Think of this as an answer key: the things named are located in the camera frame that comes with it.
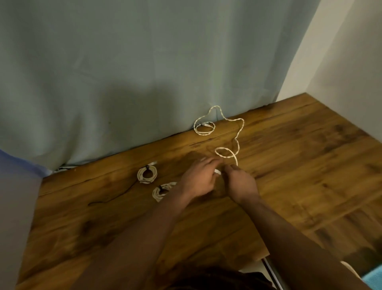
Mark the person's right hand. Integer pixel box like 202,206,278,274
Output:
224,164,260,205

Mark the person's left hand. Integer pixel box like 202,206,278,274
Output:
176,157,223,200

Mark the white braided cable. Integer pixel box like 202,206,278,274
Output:
194,105,245,175

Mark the person's right forearm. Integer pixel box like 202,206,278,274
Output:
239,194,369,290

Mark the person's left forearm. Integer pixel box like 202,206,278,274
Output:
72,187,194,290

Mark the pale blue-grey curtain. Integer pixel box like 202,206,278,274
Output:
0,0,321,172

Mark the teal cloth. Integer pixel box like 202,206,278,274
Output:
361,268,382,290

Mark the purple-blue fabric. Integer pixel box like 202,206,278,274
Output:
0,148,53,180

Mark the coiled white cable, black tie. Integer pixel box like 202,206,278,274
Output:
137,161,158,184
152,182,178,203

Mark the thin black wire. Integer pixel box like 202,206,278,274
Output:
88,183,137,207

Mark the metal table frame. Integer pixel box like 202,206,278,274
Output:
261,258,286,290

